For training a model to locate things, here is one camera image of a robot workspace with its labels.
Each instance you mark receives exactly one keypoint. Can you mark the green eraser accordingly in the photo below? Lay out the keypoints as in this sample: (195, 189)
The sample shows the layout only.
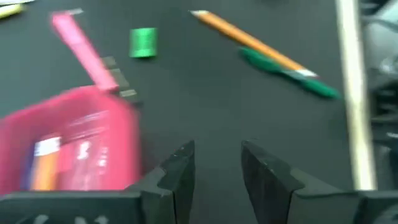
(143, 43)

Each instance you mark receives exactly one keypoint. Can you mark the yellow highlighter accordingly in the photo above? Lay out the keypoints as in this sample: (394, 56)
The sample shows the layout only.
(9, 11)

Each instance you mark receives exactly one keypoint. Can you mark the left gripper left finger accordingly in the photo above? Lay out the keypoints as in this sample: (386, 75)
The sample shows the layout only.
(177, 186)

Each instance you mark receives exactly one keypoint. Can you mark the orange marker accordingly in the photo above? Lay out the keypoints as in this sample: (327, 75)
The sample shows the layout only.
(45, 171)

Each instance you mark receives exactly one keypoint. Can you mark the green marker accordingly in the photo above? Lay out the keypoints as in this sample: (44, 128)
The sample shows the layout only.
(264, 62)

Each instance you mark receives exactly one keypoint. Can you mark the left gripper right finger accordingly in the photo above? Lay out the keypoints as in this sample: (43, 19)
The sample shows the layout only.
(267, 186)

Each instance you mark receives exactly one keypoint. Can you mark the pink highlighter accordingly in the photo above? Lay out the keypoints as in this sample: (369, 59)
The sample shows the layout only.
(81, 49)

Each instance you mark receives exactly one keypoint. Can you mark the orange pencil with pink eraser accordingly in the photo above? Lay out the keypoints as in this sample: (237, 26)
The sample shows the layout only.
(236, 32)

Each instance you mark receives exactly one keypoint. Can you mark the pink plastic pencil case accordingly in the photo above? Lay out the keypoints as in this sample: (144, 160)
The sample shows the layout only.
(119, 124)

